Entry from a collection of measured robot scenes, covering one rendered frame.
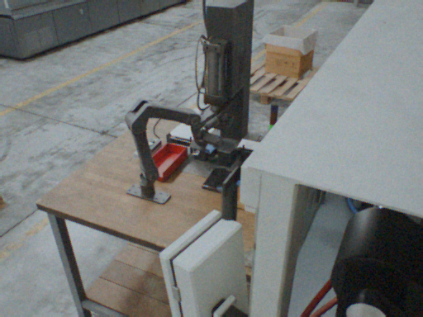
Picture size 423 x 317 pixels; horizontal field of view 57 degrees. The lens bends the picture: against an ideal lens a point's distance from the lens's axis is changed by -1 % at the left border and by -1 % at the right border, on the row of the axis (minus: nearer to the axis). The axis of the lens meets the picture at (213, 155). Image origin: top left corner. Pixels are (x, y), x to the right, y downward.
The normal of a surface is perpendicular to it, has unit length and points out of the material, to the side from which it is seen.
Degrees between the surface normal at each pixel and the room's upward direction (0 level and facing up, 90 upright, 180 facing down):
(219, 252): 83
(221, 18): 90
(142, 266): 0
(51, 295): 0
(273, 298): 90
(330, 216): 0
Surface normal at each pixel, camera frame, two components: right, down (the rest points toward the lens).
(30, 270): 0.00, -0.84
